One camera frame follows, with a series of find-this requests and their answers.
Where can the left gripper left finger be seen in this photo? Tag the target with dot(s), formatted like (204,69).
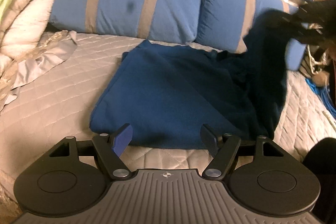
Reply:
(104,148)

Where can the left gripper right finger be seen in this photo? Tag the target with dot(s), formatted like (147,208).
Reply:
(227,148)

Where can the dark blue sweatshirt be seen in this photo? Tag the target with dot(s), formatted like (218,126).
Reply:
(166,93)

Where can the striped beige bag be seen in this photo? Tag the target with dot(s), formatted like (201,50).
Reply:
(317,65)

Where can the quilted grey bed cover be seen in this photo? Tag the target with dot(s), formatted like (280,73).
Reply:
(59,104)

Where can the blue striped pillow right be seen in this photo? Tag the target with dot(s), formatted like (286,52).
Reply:
(223,24)

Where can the grey satin sheet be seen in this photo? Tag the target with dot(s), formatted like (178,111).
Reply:
(52,52)

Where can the white puffy duvet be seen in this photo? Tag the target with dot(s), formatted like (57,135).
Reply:
(22,27)

